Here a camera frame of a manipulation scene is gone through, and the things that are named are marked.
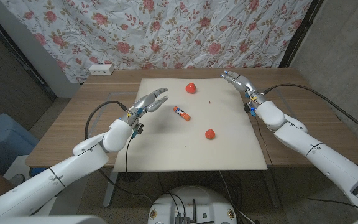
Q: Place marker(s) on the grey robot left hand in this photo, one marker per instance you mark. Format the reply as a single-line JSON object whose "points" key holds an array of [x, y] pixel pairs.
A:
{"points": [[145, 104]]}

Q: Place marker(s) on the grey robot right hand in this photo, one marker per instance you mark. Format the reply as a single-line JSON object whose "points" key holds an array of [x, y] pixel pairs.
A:
{"points": [[245, 88]]}

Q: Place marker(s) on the white robot shoulder cover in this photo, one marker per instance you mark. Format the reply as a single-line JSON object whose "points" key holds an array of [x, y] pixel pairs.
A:
{"points": [[42, 220]]}

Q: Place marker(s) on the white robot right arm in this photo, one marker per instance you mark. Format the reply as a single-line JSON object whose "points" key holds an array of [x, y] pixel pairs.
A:
{"points": [[322, 155]]}

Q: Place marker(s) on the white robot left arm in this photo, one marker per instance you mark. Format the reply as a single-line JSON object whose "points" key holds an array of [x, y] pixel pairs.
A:
{"points": [[57, 174]]}

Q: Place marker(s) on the orange white glue stick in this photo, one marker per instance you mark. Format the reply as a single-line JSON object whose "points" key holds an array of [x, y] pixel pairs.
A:
{"points": [[182, 113]]}

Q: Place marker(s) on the red ball with stem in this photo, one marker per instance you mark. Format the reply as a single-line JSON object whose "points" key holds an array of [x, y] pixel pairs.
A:
{"points": [[190, 88]]}

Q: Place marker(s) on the cream foam mat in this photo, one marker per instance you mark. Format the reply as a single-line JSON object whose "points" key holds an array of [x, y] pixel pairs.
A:
{"points": [[172, 146]]}

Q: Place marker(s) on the white power strip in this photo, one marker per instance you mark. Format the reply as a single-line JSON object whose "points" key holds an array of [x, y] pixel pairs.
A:
{"points": [[101, 69]]}

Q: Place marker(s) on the floral backdrop cloth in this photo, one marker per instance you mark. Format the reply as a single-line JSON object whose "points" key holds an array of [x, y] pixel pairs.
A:
{"points": [[166, 31]]}

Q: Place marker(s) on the black backdrop stand pole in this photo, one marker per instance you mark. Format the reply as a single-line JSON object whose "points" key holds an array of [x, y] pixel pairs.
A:
{"points": [[301, 29], [17, 54]]}

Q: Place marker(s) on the white table leg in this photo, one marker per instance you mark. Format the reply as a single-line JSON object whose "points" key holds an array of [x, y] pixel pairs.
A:
{"points": [[272, 189], [110, 189]]}

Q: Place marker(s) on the black antenna stub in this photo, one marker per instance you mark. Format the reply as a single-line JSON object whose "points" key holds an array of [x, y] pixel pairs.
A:
{"points": [[194, 210]]}

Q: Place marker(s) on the white robot torso base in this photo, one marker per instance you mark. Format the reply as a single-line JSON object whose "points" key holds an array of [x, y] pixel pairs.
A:
{"points": [[210, 202]]}

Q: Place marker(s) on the grey finned electronics module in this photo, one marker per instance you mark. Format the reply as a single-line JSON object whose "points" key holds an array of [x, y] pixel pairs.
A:
{"points": [[182, 220]]}

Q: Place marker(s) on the blue flat item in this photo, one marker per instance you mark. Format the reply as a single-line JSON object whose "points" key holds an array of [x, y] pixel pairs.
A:
{"points": [[34, 171]]}

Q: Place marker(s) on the white box on floor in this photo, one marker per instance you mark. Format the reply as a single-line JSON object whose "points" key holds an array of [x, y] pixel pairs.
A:
{"points": [[20, 165]]}

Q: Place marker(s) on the blue storage box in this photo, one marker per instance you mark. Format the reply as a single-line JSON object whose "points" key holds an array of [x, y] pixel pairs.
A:
{"points": [[8, 146]]}

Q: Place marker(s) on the grey sneaker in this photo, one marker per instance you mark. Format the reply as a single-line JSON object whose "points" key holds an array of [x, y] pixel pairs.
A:
{"points": [[18, 180]]}

